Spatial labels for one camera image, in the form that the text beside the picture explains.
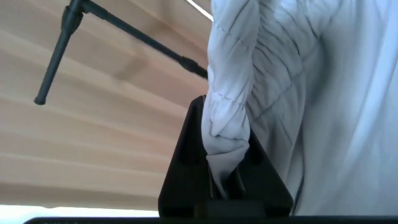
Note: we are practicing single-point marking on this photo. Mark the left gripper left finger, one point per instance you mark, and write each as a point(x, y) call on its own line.
point(183, 186)

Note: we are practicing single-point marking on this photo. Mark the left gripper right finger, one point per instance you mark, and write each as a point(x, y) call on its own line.
point(267, 186)

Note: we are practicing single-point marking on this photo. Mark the pale grey shorts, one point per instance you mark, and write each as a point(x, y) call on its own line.
point(326, 109)

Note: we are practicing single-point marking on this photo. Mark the black clothes rack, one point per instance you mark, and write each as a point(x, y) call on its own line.
point(71, 18)

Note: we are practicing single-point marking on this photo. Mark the window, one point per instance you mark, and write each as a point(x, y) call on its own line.
point(77, 211)

